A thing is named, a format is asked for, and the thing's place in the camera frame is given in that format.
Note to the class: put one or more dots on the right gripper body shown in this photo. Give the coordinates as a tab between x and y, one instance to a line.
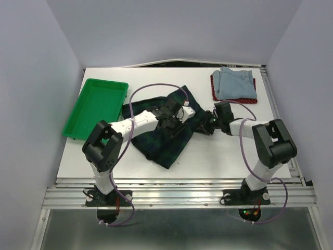
209	122

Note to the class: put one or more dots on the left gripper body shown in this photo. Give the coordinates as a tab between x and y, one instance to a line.
174	126

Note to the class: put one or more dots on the green navy plaid skirt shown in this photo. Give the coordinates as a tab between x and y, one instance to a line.
156	145

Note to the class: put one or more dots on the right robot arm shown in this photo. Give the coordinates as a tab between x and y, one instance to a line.
274	147

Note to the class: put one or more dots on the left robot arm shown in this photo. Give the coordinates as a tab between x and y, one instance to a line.
108	141

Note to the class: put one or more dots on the light blue denim skirt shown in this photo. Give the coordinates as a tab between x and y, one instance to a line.
232	84

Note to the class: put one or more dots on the green plastic tray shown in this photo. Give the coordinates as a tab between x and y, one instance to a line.
98	100

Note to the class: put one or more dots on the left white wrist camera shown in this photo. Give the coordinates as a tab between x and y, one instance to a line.
185	113

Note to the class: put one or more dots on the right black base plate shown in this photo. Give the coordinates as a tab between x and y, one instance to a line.
239	197

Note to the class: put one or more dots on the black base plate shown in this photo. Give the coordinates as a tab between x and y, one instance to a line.
94	198
239	197

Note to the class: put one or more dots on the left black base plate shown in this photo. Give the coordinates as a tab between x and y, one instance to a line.
94	198

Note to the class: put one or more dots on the aluminium rail frame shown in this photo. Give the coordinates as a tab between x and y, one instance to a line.
179	208

